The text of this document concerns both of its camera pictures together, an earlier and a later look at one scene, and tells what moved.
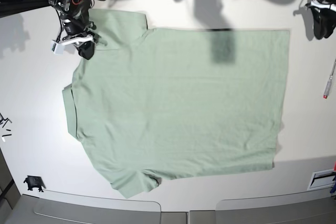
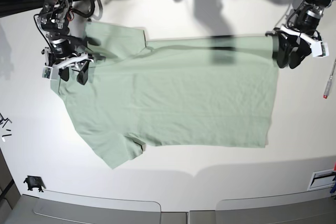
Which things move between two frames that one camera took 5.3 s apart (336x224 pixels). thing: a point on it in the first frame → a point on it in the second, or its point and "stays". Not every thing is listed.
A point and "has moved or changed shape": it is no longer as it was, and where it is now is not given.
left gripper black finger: x=329 y=17 → x=300 y=48
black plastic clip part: x=34 y=181 stays
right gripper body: x=76 y=29 → x=61 y=54
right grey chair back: x=310 y=207 stays
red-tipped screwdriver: x=326 y=92 stays
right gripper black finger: x=86 y=49 → x=82 y=76
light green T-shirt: x=153 y=103 has moved or changed shape
